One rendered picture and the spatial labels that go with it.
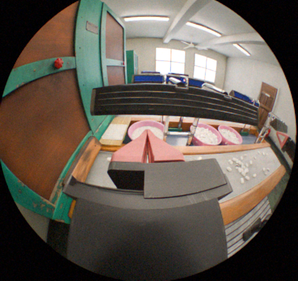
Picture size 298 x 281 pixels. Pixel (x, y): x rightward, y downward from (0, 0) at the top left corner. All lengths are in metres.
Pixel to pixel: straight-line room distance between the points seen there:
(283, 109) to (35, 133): 5.33
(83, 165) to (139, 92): 0.37
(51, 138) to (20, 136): 0.13
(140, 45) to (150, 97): 5.24
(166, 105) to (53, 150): 0.40
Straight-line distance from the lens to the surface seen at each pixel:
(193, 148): 0.58
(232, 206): 0.53
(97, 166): 0.54
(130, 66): 2.91
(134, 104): 0.23
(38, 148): 0.38
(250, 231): 0.78
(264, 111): 5.19
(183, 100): 0.24
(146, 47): 5.40
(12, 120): 0.35
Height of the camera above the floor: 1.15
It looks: 37 degrees down
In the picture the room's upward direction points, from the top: straight up
